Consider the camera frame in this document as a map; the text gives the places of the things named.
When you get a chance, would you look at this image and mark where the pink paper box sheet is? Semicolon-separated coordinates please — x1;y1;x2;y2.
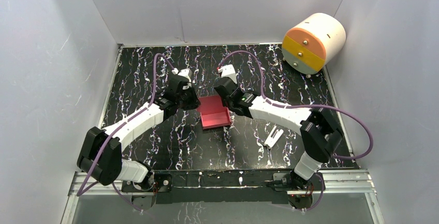
197;95;231;130

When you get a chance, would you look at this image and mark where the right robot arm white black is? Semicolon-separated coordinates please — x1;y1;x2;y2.
214;77;344;191

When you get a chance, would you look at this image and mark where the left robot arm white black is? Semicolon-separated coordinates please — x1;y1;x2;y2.
77;69;200;191

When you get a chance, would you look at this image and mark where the small white plastic clip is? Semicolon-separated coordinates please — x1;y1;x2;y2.
264;126;284;149

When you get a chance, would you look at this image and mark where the round drawer cabinet toy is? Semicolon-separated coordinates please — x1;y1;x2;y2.
282;13;346;75

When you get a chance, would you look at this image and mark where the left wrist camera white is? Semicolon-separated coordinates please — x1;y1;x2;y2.
177;68;192;90

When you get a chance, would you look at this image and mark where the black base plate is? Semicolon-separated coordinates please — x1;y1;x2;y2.
122;169;315;208

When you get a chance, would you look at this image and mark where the aluminium front rail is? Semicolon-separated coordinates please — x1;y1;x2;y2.
85;168;376;196

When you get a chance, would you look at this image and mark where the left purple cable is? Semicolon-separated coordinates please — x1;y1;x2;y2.
76;53;179;213

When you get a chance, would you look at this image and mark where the purple cable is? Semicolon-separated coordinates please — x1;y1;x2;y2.
76;53;179;213
217;50;374;212

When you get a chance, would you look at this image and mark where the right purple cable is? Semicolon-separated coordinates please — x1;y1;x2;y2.
217;50;374;212

